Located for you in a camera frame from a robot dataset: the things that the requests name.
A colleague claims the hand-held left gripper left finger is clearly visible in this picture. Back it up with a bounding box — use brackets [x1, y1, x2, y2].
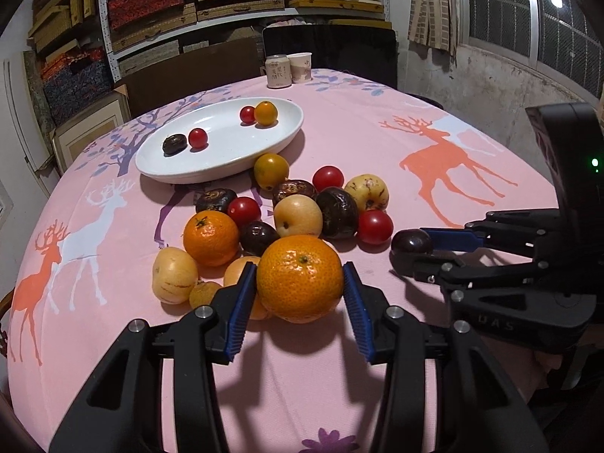
[49, 260, 258, 453]

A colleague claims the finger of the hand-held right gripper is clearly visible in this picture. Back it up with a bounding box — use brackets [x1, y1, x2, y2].
[390, 250, 550, 293]
[419, 208, 564, 265]

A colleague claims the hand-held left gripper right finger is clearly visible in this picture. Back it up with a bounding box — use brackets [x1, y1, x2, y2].
[342, 260, 550, 453]

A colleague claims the dark purple plum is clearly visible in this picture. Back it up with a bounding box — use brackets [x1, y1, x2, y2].
[239, 221, 281, 256]
[391, 229, 434, 256]

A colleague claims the small yellow fruit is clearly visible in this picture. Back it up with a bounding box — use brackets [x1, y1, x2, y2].
[189, 281, 223, 310]

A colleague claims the large orange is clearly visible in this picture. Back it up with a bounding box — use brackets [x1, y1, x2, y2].
[256, 235, 344, 324]

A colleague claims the yellow pepino melon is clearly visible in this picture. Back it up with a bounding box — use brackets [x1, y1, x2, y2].
[152, 247, 199, 305]

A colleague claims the orange mandarin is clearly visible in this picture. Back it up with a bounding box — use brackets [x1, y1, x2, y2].
[183, 210, 240, 267]

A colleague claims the spotted yellow apple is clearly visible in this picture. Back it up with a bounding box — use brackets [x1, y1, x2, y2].
[344, 174, 390, 213]

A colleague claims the pale yellow pear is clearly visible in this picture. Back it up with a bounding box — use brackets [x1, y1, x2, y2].
[274, 195, 324, 239]

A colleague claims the white oval plate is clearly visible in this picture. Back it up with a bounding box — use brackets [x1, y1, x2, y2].
[135, 97, 305, 185]

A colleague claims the person's right hand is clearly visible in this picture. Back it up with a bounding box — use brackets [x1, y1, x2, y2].
[481, 335, 567, 407]

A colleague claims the yellow-orange tomato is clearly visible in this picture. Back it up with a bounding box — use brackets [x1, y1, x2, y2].
[254, 153, 290, 189]
[254, 100, 277, 126]

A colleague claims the pink deer-print tablecloth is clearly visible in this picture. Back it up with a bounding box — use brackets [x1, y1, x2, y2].
[7, 68, 574, 453]

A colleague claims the black chair back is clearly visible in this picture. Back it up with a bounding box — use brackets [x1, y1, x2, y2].
[262, 23, 399, 90]

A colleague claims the paper cup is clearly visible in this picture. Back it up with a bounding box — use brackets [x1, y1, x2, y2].
[287, 52, 313, 83]

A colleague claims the framed picture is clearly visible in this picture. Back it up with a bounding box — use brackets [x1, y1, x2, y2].
[51, 94, 130, 175]

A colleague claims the brown wooden chair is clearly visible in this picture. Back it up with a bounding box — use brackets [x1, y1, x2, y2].
[0, 290, 15, 359]

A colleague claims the woven bamboo curtain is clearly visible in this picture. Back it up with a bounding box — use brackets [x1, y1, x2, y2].
[408, 0, 465, 52]

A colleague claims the barred window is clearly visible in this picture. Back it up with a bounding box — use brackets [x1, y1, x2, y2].
[465, 0, 604, 100]

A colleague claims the brown board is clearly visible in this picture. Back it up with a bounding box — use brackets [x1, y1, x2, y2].
[116, 40, 265, 119]

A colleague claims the pale drink can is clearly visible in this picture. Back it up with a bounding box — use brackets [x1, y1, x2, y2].
[265, 54, 292, 89]

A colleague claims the stack of blue patterned boxes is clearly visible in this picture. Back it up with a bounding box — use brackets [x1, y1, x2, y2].
[40, 47, 116, 123]

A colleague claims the white metal shelf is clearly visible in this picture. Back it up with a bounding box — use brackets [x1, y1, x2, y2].
[97, 0, 392, 86]

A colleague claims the stack of red boxes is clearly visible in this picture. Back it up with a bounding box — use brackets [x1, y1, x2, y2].
[108, 0, 199, 34]

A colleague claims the stack of yellow boxes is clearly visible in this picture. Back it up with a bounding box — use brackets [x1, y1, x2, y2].
[28, 0, 97, 52]

